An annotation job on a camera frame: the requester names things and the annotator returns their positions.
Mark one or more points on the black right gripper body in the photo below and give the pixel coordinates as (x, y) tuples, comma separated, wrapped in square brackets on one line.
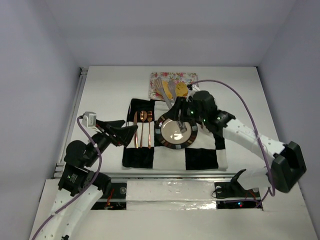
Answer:
[(184, 109)]

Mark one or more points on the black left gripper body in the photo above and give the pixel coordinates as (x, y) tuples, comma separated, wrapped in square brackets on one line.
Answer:
[(113, 134)]

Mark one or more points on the silver metal tongs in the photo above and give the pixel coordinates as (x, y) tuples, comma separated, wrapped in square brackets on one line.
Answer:
[(180, 124)]

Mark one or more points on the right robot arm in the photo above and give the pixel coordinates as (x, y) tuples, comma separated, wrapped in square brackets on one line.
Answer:
[(284, 162)]

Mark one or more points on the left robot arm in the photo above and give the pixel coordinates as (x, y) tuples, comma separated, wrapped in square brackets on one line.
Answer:
[(82, 183)]

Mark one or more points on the brown round bread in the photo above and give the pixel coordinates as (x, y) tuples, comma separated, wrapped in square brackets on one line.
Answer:
[(181, 89)]

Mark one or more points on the yellow oval bread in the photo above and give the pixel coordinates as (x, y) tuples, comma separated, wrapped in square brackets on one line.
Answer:
[(165, 86)]

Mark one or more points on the dark rimmed round plate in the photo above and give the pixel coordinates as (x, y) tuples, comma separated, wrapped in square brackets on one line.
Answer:
[(168, 133)]

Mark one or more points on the floral rectangular tray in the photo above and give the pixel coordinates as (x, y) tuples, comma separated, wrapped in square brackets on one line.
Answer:
[(180, 80)]

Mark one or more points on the copper spoon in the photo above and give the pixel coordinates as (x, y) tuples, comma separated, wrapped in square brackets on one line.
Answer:
[(143, 117)]

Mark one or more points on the copper fork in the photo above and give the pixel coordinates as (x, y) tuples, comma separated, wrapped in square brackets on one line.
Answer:
[(149, 119)]

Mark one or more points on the black white checkered cloth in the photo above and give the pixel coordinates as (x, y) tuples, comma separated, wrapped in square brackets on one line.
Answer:
[(208, 152)]

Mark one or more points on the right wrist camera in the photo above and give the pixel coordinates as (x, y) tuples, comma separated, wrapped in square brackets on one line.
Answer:
[(192, 89)]

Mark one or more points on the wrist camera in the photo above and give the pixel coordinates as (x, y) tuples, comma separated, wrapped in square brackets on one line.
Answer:
[(192, 89), (89, 120)]

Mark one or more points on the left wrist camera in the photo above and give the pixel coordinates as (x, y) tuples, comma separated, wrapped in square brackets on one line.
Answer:
[(89, 120)]

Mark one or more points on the aluminium rail frame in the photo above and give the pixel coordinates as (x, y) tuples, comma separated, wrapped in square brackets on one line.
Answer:
[(107, 90)]

